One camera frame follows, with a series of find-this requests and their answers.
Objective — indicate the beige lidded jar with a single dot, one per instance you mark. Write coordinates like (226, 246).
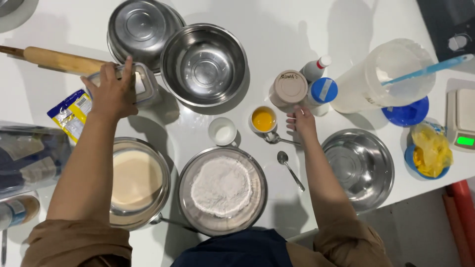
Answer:
(289, 88)

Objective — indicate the blue round jar lid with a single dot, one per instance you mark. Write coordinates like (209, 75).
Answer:
(406, 115)

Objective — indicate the white tub with blue lid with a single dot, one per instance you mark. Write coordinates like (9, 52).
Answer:
(323, 91)

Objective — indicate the wooden rolling pin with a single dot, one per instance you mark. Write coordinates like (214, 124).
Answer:
(59, 60)

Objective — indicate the steel teaspoon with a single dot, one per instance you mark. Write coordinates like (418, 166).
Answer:
(284, 158)

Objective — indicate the thin metal utensil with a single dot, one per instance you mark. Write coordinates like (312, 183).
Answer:
(3, 246)

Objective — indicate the yellow and blue packet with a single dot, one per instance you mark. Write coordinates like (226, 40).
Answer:
(70, 115)

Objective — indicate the empty wide steel bowl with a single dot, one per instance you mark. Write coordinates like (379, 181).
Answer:
(358, 168)

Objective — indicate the white cup with milk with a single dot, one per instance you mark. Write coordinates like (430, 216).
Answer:
(222, 131)

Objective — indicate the yellow plastic bag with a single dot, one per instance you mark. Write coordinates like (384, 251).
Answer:
(430, 150)

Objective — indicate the upturned steel bowl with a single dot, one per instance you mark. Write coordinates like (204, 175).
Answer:
(139, 28)

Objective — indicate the dark stove appliance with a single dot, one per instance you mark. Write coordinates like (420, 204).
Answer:
(449, 26)

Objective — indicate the cream batter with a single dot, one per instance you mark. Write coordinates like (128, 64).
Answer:
(135, 180)

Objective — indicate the clear plastic bag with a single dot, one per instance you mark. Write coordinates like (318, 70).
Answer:
(31, 157)

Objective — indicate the person's brown shirt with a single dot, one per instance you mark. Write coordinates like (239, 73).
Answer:
(81, 244)

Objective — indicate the white bottle with red cap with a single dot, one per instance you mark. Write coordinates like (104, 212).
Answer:
(313, 68)

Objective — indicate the blue silicone spatula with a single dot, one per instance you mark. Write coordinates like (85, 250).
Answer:
(430, 68)

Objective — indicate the white kitchen scale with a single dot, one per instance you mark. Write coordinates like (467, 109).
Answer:
(462, 115)

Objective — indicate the empty deep steel bowl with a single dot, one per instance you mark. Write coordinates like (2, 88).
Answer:
(203, 66)

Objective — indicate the clear jar with label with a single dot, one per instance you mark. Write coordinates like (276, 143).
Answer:
(18, 211)

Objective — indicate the small blue bowl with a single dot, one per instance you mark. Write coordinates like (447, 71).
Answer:
(409, 159)

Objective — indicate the red plastic pipes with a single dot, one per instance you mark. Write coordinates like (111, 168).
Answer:
(464, 218)

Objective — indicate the person's right hand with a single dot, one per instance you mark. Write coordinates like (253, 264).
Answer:
(305, 124)

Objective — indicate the clear plastic lidded container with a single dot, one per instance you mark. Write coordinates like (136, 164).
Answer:
(146, 87)

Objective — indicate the dark blue apron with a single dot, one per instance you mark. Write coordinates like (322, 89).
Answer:
(237, 248)

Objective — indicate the steel bowl with flour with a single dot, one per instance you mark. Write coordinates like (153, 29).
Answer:
(259, 193)

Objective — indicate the white flour heap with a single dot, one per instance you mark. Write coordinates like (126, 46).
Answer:
(222, 187)

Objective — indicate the person's left hand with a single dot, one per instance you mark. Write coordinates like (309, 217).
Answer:
(111, 98)

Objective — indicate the white cup with egg yolk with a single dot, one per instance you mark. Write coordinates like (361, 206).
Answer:
(263, 119)

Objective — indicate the grey round plate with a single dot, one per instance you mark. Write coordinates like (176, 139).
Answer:
(20, 16)

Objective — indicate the steel measuring spoon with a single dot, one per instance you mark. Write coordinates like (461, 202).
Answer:
(274, 138)

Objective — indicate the steel bowl with cream batter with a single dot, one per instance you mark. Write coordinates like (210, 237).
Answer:
(163, 185)

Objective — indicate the large clear plastic jar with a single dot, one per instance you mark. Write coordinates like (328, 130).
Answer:
(371, 83)

